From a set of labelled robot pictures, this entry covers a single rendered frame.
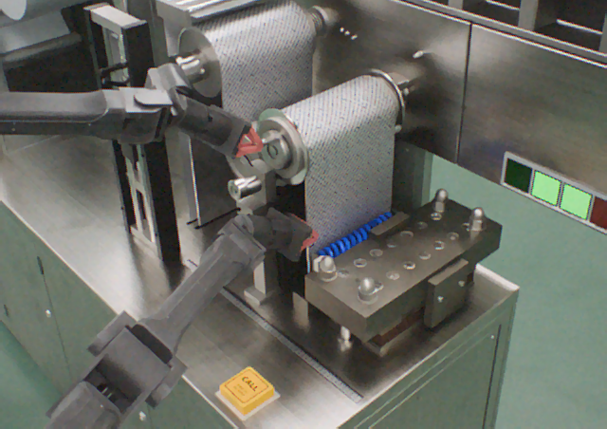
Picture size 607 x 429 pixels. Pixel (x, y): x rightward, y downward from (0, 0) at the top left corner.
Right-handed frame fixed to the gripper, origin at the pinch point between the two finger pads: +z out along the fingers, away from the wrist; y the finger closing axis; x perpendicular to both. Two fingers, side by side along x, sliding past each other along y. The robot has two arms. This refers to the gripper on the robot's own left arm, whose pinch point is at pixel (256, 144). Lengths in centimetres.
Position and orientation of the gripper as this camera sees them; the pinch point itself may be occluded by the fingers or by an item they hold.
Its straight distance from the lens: 135.7
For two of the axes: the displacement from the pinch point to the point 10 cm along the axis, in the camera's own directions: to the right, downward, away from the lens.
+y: 6.4, 3.8, -6.7
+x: 4.3, -9.0, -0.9
